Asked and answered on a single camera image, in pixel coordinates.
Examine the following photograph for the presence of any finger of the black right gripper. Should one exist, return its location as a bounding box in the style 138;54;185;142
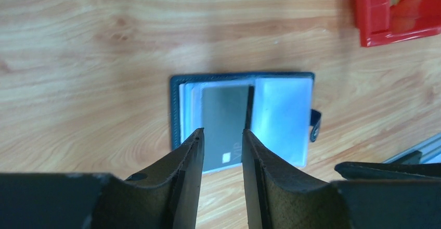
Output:
334;162;440;180

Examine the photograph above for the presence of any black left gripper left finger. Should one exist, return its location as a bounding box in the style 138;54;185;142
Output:
1;129;204;228

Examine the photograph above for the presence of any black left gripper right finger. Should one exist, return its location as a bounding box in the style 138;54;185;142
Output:
242;130;440;228

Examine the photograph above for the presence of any navy blue card holder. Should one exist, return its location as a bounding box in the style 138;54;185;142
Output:
169;71;321;173

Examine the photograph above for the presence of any grey VIP credit card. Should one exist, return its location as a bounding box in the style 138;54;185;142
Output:
202;86;249;173

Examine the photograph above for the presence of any red plastic bin front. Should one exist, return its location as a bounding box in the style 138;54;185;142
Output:
354;0;440;47

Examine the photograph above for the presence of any aluminium rail frame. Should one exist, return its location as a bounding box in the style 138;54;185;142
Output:
384;133;440;164

